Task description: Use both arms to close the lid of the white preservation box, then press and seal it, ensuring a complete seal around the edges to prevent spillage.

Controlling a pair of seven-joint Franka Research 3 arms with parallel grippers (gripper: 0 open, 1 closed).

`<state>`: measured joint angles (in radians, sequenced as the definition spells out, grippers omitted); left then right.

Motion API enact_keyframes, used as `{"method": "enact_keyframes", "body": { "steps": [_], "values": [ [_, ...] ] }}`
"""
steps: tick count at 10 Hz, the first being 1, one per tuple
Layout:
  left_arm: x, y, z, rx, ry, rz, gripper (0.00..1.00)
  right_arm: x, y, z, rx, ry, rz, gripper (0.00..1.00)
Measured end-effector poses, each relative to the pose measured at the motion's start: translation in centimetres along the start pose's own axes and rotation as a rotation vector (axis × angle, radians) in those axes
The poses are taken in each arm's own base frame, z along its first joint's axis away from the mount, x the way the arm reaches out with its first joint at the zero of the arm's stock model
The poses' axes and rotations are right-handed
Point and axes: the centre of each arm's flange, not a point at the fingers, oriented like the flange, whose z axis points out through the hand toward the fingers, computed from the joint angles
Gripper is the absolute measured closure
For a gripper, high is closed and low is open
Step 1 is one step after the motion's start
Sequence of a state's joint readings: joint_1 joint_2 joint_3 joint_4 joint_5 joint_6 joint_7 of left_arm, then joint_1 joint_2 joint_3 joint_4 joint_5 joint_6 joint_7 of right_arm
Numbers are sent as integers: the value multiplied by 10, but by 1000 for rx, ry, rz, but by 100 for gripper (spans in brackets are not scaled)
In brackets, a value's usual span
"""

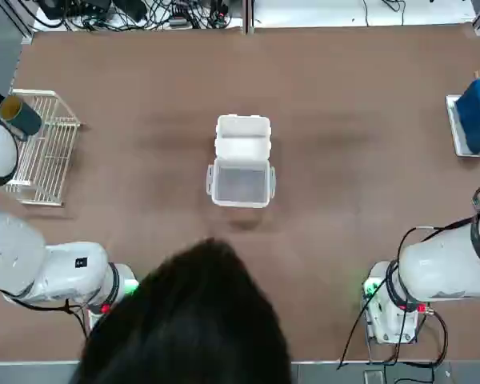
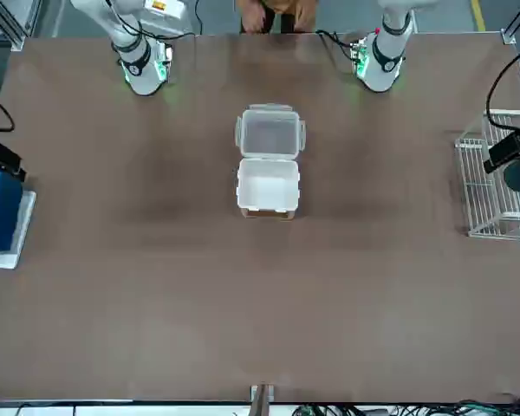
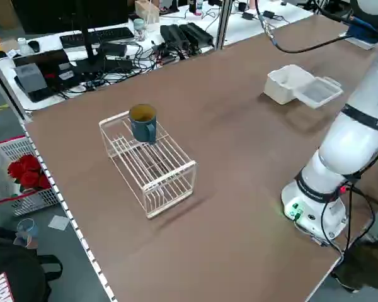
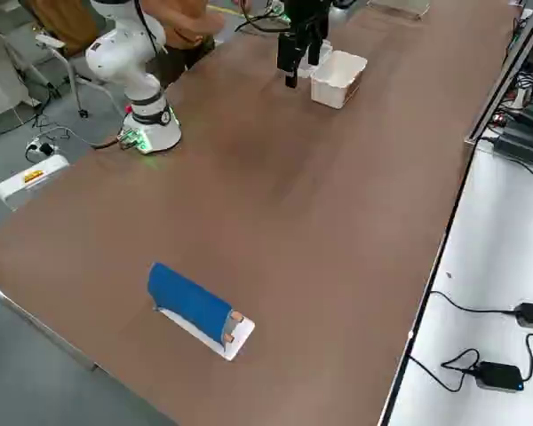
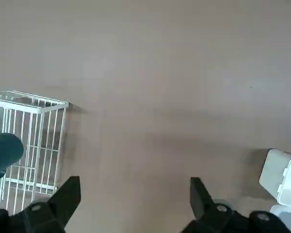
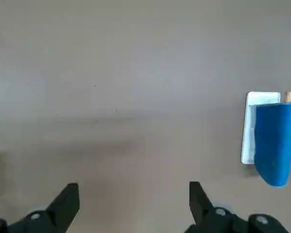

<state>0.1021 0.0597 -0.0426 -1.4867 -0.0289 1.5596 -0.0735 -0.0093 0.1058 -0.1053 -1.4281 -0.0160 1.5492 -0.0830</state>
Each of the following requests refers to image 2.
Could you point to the white preservation box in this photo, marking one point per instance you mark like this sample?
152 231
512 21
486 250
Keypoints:
268 186

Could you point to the person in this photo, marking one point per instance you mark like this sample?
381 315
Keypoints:
281 8

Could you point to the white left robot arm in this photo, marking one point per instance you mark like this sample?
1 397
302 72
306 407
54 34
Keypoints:
383 65

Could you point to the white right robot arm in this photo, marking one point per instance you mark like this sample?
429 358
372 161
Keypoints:
141 73

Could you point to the white controller box yellow label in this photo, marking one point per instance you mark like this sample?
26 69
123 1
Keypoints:
171 5

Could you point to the blue rolled mat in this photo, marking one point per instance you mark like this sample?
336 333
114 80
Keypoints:
0 212

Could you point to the aluminium frame post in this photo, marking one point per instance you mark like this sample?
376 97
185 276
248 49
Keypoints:
17 43
509 37

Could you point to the black mounted camera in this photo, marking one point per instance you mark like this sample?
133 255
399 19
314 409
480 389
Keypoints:
509 151
0 158

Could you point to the white flat tray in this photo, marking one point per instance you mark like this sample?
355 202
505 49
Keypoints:
21 225

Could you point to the translucent box lid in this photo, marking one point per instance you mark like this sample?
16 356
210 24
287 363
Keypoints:
271 130

